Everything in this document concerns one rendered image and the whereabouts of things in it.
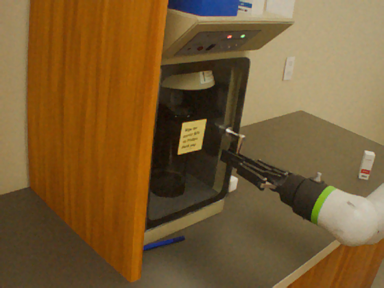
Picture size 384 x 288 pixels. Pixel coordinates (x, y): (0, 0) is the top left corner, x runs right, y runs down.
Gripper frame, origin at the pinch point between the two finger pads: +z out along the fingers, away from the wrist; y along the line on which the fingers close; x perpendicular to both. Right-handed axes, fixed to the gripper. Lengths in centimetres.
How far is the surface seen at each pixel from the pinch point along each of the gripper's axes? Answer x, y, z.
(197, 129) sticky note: -7.0, 11.5, 4.2
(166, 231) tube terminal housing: 20.6, 12.9, 5.5
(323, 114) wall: 11, -146, 48
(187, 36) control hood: -29.0, 28.8, -3.0
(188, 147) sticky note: -2.6, 13.2, 4.3
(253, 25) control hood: -33.3, 13.0, -5.2
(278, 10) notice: -39, -75, 48
